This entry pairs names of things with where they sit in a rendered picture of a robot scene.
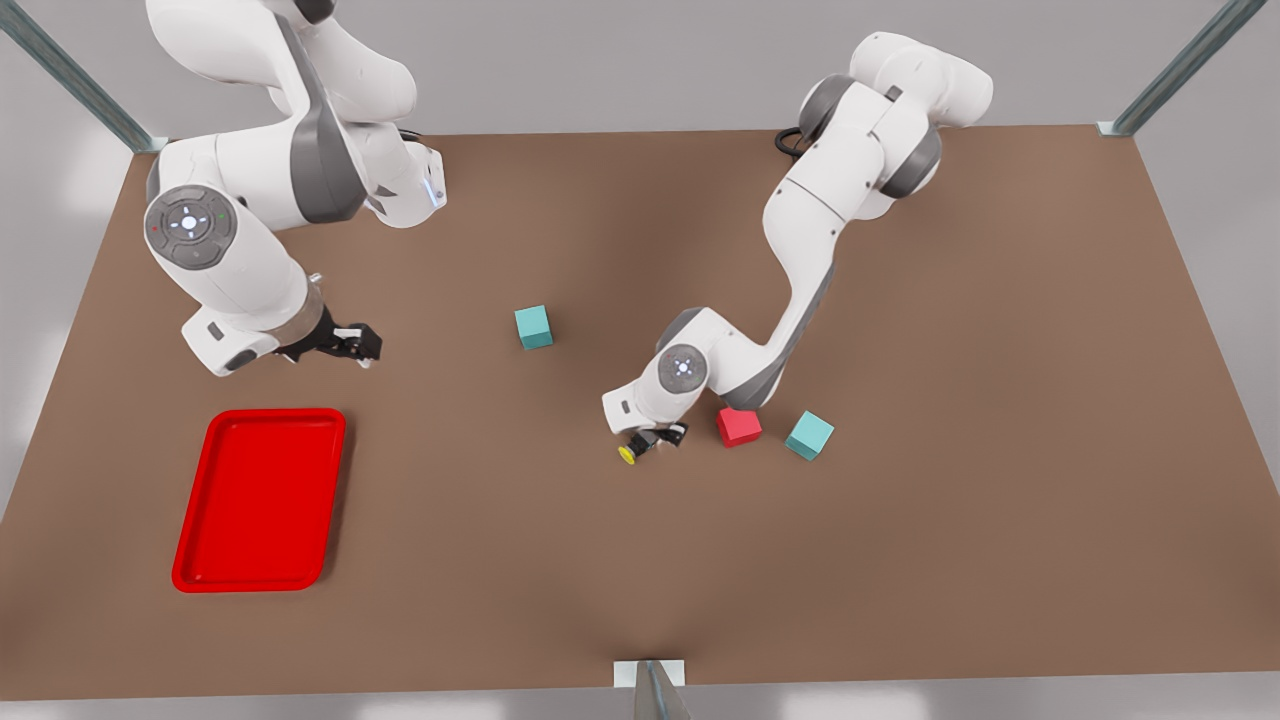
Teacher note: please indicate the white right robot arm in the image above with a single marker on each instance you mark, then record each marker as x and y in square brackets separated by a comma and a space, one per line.
[240, 265]

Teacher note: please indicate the teal cube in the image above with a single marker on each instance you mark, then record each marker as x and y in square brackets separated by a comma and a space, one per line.
[534, 327]
[809, 436]

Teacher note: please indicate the red cube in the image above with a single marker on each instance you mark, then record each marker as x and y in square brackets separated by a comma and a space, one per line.
[739, 427]

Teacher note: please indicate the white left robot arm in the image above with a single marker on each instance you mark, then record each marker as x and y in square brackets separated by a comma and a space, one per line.
[815, 205]

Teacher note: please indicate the red plastic tray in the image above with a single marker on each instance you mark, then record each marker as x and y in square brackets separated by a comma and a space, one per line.
[260, 500]

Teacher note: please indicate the silver frame post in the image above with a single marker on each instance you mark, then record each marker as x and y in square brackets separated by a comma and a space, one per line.
[1180, 68]
[655, 690]
[75, 80]

